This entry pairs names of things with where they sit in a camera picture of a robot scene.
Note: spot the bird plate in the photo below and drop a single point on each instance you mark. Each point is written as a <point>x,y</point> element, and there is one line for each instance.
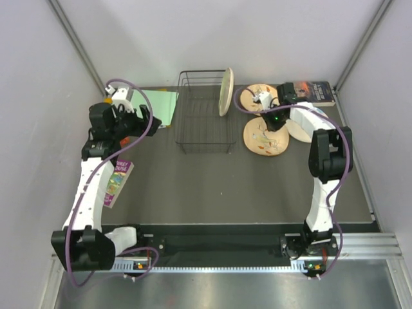
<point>258,139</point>
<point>246,97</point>

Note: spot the black wire dish rack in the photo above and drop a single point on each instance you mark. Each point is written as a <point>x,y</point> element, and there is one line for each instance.
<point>199,127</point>

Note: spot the dark paperback book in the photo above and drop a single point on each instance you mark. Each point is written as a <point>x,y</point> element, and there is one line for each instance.
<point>319,93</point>

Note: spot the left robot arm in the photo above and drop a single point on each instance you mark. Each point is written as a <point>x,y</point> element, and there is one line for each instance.
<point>81,244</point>

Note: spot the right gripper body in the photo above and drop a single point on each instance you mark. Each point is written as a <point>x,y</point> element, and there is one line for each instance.
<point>274,120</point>

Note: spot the yellow folder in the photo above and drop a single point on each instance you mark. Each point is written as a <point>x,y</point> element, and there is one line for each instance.
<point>108,100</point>

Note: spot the cream plate with sprig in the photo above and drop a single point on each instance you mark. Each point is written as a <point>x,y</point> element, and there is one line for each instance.
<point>226,91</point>

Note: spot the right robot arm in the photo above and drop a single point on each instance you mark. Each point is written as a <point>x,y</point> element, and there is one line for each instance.
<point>329,161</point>

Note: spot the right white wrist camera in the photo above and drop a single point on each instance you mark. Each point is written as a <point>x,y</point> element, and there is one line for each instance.
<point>264,100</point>

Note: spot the blue and white plate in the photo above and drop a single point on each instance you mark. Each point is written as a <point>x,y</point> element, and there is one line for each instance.
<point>303,123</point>

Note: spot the aluminium front rail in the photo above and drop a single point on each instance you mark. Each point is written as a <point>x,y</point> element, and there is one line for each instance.
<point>363,245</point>

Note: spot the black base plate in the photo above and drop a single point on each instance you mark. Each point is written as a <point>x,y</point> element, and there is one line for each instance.
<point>280,245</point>

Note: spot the purple treehouse book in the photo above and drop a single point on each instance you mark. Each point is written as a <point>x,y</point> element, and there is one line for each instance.
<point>117,181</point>

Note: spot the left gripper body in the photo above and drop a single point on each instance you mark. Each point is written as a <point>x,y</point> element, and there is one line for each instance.
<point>127,123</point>

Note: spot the orange mug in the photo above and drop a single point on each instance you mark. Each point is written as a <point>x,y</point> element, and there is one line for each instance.
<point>124,141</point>

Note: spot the green paper folder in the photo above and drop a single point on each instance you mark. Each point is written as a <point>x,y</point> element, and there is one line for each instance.
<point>163,104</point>

